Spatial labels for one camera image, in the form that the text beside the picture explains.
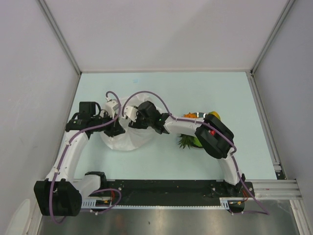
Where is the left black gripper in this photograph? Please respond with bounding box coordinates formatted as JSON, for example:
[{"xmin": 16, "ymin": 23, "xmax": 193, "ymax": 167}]
[{"xmin": 91, "ymin": 111, "xmax": 125, "ymax": 137}]

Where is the white printed plastic bag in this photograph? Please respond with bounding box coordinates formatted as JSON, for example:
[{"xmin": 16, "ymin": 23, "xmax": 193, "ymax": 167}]
[{"xmin": 100, "ymin": 94, "xmax": 157, "ymax": 151}]

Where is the fake orange pineapple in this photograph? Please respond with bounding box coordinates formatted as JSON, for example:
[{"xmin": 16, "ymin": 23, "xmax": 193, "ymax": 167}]
[{"xmin": 178, "ymin": 113, "xmax": 195, "ymax": 149}]

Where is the dark blue ceramic plate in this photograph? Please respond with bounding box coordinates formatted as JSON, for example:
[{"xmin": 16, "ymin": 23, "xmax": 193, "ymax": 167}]
[{"xmin": 190, "ymin": 112, "xmax": 207, "ymax": 118}]

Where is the fake green lime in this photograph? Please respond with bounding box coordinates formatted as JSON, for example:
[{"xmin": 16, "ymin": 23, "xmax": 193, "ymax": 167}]
[{"xmin": 193, "ymin": 137, "xmax": 203, "ymax": 148}]

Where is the fake orange green mango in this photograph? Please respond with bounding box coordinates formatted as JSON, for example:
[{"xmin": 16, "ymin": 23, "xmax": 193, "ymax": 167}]
[{"xmin": 208, "ymin": 111, "xmax": 221, "ymax": 120}]

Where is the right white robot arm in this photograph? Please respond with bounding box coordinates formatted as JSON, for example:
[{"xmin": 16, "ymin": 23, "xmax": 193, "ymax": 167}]
[{"xmin": 122, "ymin": 101, "xmax": 245, "ymax": 196}]

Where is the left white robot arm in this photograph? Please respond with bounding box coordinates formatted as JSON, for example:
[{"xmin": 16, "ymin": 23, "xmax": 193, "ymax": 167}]
[{"xmin": 34, "ymin": 99, "xmax": 122, "ymax": 218}]

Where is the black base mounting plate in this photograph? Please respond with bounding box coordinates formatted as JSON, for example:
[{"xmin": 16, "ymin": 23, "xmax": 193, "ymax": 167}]
[{"xmin": 82, "ymin": 180, "xmax": 255, "ymax": 212}]

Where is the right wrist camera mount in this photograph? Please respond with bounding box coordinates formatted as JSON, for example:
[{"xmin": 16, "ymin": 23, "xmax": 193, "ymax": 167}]
[{"xmin": 122, "ymin": 106, "xmax": 138, "ymax": 122}]

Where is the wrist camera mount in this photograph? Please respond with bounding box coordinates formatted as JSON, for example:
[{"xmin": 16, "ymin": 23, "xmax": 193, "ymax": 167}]
[
  {"xmin": 103, "ymin": 99, "xmax": 119, "ymax": 119},
  {"xmin": 122, "ymin": 106, "xmax": 138, "ymax": 122}
]

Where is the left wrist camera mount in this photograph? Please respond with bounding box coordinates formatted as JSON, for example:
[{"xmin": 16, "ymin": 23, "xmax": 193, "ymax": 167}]
[{"xmin": 103, "ymin": 99, "xmax": 119, "ymax": 119}]

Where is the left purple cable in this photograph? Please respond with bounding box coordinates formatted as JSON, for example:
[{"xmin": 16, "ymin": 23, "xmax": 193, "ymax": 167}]
[{"xmin": 47, "ymin": 91, "xmax": 122, "ymax": 225}]

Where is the white slotted cable duct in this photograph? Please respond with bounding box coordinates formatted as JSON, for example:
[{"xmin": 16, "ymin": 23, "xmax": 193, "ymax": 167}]
[{"xmin": 81, "ymin": 196, "xmax": 229, "ymax": 210}]

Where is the aluminium front frame rail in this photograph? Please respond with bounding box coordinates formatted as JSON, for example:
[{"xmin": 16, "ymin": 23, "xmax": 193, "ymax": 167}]
[{"xmin": 96, "ymin": 179, "xmax": 300, "ymax": 198}]

